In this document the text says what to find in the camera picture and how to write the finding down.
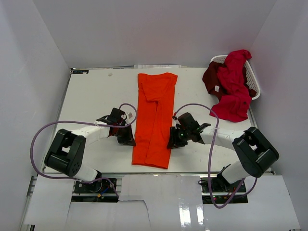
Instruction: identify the orange t shirt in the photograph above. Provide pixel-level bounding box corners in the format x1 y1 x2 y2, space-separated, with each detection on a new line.
132 73 178 169

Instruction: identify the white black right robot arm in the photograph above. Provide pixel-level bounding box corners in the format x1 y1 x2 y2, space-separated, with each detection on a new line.
167 113 280 192

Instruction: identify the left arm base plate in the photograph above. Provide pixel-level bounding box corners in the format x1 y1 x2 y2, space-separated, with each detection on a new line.
72 178 118 203

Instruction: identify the maroon t shirt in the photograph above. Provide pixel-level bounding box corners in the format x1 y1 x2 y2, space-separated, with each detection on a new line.
202 61 257 101

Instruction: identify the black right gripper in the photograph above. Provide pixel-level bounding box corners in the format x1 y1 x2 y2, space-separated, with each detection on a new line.
167 126 191 149

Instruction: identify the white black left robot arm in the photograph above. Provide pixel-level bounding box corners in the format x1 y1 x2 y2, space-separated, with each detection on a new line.
44 108 136 192

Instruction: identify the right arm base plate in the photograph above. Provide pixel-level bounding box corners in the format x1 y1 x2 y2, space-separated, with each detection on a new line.
198 177 248 205

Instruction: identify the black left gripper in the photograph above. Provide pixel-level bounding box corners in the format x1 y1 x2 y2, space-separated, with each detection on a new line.
115 123 136 146

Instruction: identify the white perforated laundry basket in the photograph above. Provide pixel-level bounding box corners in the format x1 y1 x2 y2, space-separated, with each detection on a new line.
210 55 261 100

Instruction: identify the pink magenta t shirt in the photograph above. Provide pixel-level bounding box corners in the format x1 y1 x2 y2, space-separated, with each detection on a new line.
211 50 252 123

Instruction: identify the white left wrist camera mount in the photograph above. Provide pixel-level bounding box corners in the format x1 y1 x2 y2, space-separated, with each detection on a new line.
122 112 134 124

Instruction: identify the printed paper sheet at wall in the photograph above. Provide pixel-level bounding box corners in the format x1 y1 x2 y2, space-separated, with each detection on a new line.
134 64 181 69

